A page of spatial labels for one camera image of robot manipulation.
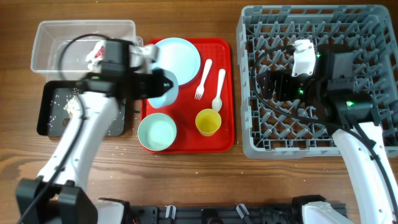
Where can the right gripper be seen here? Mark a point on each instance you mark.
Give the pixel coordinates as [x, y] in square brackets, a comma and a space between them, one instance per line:
[284, 78]

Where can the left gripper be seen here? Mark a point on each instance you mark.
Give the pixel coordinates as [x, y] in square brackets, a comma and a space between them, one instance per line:
[155, 89]

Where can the blue bowl with food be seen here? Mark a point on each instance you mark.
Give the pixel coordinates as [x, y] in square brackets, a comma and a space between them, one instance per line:
[170, 96]

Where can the light blue plate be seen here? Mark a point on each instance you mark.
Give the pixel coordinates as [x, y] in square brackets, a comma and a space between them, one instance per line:
[180, 57]

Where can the white plastic fork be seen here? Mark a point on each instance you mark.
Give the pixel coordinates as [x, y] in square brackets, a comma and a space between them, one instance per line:
[200, 88]

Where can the mint green bowl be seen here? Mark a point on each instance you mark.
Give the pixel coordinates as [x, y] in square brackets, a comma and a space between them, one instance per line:
[157, 132]

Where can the white plastic spoon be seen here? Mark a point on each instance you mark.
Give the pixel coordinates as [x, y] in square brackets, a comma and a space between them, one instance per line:
[217, 102]

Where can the yellow plastic cup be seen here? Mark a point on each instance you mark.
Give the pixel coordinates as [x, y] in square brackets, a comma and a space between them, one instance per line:
[208, 121]

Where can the rice and peanut scraps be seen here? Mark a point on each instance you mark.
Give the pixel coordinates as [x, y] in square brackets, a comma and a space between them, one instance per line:
[64, 104]

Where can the red ketchup packet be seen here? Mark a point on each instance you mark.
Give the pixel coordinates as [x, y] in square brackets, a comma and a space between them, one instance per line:
[100, 53]

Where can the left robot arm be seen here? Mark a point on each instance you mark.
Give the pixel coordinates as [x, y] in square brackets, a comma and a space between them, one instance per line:
[58, 193]

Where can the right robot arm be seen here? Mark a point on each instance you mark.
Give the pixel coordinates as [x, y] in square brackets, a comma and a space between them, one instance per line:
[322, 77]

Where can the grey dishwasher rack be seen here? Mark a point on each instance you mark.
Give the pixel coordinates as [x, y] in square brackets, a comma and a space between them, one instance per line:
[268, 132]

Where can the black waste tray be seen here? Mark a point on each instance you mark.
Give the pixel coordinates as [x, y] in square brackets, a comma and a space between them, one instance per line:
[49, 87]

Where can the red serving tray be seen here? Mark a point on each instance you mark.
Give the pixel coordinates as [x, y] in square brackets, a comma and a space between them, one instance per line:
[185, 108]

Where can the clear plastic bin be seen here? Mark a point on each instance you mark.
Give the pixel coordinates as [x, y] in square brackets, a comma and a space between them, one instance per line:
[52, 37]

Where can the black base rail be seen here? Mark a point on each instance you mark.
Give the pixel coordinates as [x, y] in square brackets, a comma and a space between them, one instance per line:
[308, 209]

